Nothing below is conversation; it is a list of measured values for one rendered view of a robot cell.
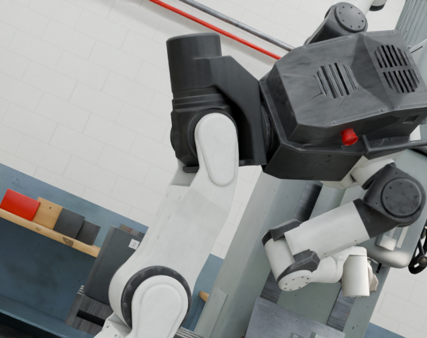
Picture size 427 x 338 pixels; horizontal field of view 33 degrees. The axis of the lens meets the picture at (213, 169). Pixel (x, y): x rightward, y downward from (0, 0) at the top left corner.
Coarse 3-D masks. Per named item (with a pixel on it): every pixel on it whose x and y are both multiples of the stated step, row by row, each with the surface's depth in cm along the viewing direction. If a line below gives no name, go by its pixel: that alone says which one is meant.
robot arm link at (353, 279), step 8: (352, 256) 175; (360, 256) 175; (344, 264) 176; (352, 264) 174; (360, 264) 174; (368, 264) 182; (344, 272) 175; (352, 272) 174; (360, 272) 174; (368, 272) 181; (344, 280) 175; (352, 280) 174; (360, 280) 174; (368, 280) 176; (344, 288) 175; (352, 288) 173; (360, 288) 173; (368, 288) 175; (344, 296) 176; (352, 296) 176; (360, 296) 177
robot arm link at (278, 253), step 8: (264, 240) 161; (272, 240) 159; (280, 240) 158; (272, 248) 159; (280, 248) 157; (288, 248) 157; (272, 256) 158; (280, 256) 157; (288, 256) 156; (272, 264) 158; (280, 264) 156; (288, 264) 155; (320, 264) 166; (328, 264) 167; (280, 272) 156; (312, 272) 164; (320, 272) 165; (328, 272) 167; (312, 280) 165; (320, 280) 167; (328, 280) 169
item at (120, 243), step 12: (120, 228) 188; (108, 240) 186; (120, 240) 183; (132, 240) 184; (108, 252) 182; (120, 252) 183; (132, 252) 184; (96, 264) 187; (108, 264) 182; (120, 264) 183; (96, 276) 181; (108, 276) 182; (84, 288) 189; (96, 288) 181; (108, 300) 182
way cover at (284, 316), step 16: (256, 304) 230; (272, 304) 232; (256, 320) 228; (272, 320) 229; (288, 320) 231; (304, 320) 233; (256, 336) 225; (272, 336) 227; (288, 336) 228; (304, 336) 230; (336, 336) 233
